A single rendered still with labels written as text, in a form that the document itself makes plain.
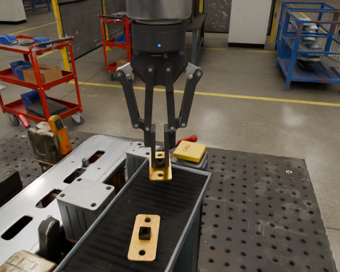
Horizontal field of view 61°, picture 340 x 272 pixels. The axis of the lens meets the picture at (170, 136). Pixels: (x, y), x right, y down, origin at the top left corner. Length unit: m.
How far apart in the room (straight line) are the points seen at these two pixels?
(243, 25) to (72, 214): 6.42
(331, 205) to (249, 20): 5.01
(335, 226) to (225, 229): 1.33
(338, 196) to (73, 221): 2.22
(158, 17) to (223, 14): 7.27
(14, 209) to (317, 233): 0.98
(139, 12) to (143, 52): 0.05
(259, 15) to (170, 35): 6.43
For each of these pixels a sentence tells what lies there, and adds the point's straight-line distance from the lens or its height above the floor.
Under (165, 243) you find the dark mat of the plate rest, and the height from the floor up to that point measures 1.16.
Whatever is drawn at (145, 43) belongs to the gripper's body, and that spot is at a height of 1.42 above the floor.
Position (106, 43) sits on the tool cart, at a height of 0.57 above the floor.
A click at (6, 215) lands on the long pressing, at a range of 0.81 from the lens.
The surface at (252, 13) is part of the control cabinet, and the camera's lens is 6.80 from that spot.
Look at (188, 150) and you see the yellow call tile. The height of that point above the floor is 1.16.
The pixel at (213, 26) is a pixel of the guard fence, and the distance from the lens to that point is 7.69.
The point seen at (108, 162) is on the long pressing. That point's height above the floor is 1.00.
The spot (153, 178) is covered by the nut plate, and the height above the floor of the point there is 1.20.
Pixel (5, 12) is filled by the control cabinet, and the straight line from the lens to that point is 11.06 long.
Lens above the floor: 1.50
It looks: 30 degrees down
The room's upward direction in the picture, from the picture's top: straight up
